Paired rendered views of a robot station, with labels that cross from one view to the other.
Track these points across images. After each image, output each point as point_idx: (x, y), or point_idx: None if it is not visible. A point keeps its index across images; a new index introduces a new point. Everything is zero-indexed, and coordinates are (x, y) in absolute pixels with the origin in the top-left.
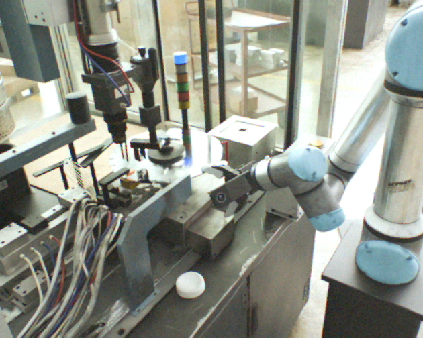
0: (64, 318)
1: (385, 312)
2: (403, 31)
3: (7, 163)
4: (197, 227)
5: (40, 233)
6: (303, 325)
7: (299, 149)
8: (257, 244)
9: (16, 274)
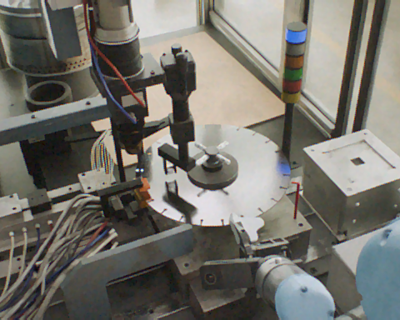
0: None
1: None
2: (377, 249)
3: (20, 130)
4: (202, 286)
5: (38, 214)
6: None
7: (297, 282)
8: None
9: (1, 250)
